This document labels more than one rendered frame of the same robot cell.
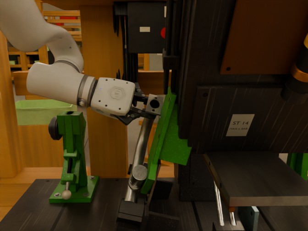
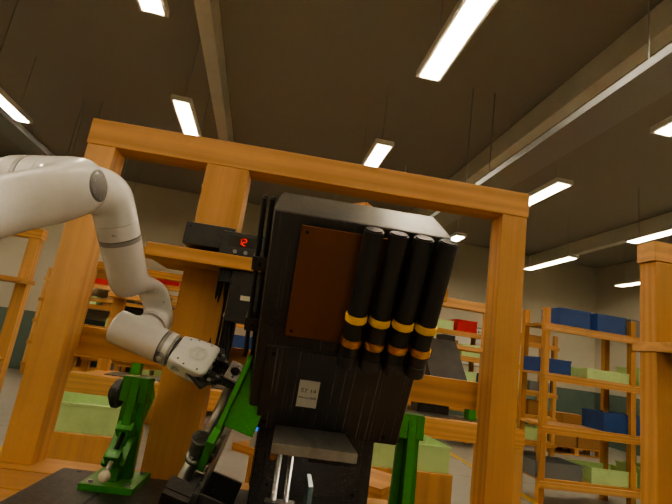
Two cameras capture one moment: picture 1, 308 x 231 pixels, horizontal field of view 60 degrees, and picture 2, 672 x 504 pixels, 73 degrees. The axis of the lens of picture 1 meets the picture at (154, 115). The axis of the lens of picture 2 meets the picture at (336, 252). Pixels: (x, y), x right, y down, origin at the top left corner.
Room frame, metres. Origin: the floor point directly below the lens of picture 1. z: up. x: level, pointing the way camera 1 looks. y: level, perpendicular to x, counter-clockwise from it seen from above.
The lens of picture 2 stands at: (-0.50, -0.15, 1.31)
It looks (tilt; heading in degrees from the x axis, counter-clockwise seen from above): 12 degrees up; 357
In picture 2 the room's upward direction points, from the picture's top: 8 degrees clockwise
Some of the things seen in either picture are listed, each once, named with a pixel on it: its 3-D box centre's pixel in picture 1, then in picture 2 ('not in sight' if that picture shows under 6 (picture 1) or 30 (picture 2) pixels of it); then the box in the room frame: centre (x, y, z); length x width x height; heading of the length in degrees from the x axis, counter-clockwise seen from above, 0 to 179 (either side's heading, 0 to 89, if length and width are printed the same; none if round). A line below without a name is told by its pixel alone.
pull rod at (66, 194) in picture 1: (67, 187); (108, 468); (0.72, 0.26, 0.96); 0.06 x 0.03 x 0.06; 1
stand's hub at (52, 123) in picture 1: (55, 128); (116, 392); (0.81, 0.31, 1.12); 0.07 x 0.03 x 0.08; 1
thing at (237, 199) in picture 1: (238, 157); (309, 436); (0.59, -0.20, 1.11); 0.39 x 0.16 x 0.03; 1
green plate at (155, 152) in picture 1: (173, 130); (247, 399); (0.63, -0.05, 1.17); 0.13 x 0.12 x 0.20; 91
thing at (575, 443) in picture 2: not in sight; (563, 432); (9.10, -5.83, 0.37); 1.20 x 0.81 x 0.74; 97
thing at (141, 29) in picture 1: (155, 29); (258, 300); (0.90, -0.01, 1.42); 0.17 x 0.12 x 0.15; 91
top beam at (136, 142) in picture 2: not in sight; (316, 173); (0.99, -0.11, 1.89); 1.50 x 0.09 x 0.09; 91
